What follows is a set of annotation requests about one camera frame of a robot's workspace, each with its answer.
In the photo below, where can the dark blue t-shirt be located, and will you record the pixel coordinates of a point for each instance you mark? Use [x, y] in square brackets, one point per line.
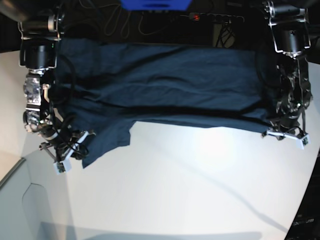
[113, 86]

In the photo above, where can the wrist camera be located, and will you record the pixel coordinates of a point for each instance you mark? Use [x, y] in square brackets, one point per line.
[62, 167]
[302, 140]

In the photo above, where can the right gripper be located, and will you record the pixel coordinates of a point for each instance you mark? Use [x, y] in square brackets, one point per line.
[62, 144]

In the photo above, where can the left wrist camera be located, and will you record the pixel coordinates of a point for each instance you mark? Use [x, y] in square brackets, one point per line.
[302, 140]

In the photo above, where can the black power strip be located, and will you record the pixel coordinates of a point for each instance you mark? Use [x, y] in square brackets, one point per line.
[216, 18]

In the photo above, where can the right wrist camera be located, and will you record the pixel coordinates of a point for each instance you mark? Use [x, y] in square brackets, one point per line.
[62, 167]

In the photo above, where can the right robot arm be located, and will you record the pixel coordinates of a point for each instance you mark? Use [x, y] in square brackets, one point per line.
[40, 23]

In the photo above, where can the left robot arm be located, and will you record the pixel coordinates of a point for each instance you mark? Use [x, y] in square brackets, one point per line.
[288, 26]

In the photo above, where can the blue plastic bin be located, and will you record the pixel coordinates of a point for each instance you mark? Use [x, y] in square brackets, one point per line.
[155, 5]

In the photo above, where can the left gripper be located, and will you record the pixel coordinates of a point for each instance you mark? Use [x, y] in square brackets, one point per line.
[285, 128]

